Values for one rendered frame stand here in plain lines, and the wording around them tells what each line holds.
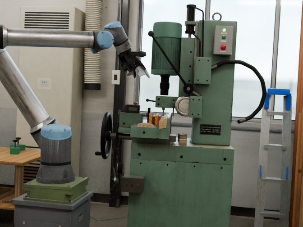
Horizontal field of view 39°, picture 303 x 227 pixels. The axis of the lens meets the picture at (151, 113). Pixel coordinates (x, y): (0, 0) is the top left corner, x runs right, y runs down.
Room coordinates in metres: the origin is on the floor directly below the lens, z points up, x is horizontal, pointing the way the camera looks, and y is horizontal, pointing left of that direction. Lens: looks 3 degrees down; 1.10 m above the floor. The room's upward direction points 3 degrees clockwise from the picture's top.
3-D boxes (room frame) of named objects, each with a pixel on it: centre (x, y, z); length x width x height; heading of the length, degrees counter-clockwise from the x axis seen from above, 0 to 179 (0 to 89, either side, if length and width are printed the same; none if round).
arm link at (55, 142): (2.16, 0.47, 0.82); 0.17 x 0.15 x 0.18; 20
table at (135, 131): (2.65, 0.04, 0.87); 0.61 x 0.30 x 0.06; 177
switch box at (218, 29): (2.47, -0.38, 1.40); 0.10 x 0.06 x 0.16; 87
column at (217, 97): (2.61, -0.36, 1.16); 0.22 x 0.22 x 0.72; 87
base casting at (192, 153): (2.62, -0.19, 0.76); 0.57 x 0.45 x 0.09; 87
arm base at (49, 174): (2.15, 0.46, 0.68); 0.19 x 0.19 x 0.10
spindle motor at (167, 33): (2.63, -0.07, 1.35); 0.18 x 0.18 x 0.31
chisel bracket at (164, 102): (2.62, -0.09, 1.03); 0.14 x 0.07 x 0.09; 87
